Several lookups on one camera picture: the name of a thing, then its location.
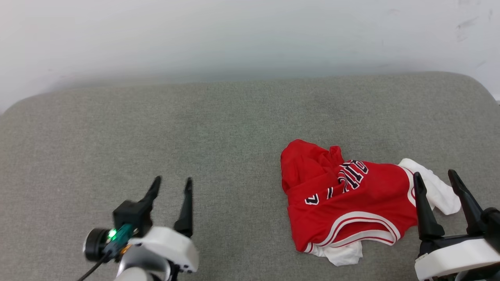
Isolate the thin black cable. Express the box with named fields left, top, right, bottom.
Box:
left=77, top=250, right=114, bottom=281

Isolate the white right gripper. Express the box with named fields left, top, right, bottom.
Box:
left=413, top=169, right=500, bottom=281

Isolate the red and white basketball jersey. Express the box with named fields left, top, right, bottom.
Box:
left=280, top=139, right=462, bottom=267

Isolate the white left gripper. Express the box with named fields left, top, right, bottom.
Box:
left=129, top=176, right=200, bottom=273

